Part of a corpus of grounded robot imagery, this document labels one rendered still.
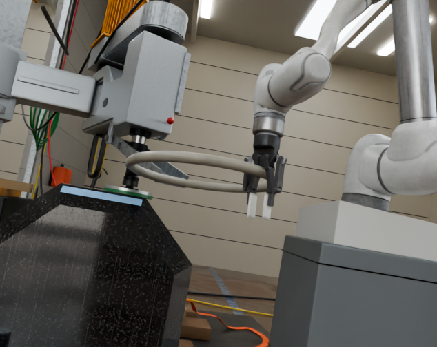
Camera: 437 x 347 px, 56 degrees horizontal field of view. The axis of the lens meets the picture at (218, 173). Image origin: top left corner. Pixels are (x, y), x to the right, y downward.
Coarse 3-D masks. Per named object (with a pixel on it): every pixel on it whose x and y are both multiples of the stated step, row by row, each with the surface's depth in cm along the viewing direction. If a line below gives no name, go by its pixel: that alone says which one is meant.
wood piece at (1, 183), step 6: (0, 180) 218; (6, 180) 219; (12, 180) 220; (0, 186) 217; (6, 186) 218; (12, 186) 219; (18, 186) 220; (24, 186) 221; (30, 186) 222; (30, 192) 225
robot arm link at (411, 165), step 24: (408, 0) 118; (408, 24) 118; (408, 48) 118; (408, 72) 118; (432, 72) 118; (408, 96) 119; (432, 96) 117; (408, 120) 119; (432, 120) 116; (408, 144) 116; (432, 144) 113; (384, 168) 124; (408, 168) 116; (432, 168) 111; (408, 192) 121; (432, 192) 116
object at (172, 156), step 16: (128, 160) 119; (144, 160) 112; (160, 160) 109; (176, 160) 107; (192, 160) 106; (208, 160) 106; (224, 160) 106; (240, 160) 109; (144, 176) 139; (160, 176) 144; (240, 192) 147; (256, 192) 142
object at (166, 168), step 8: (112, 136) 201; (112, 144) 198; (120, 144) 186; (128, 152) 176; (136, 152) 168; (152, 168) 150; (160, 168) 147; (168, 168) 165; (176, 168) 159; (176, 176) 157; (184, 176) 152; (168, 184) 148
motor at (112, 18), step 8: (112, 0) 244; (120, 0) 242; (128, 0) 243; (136, 0) 244; (144, 0) 250; (112, 8) 242; (120, 8) 240; (128, 8) 243; (136, 8) 245; (112, 16) 240; (120, 16) 241; (104, 24) 243; (112, 24) 241; (104, 32) 231; (96, 40) 241
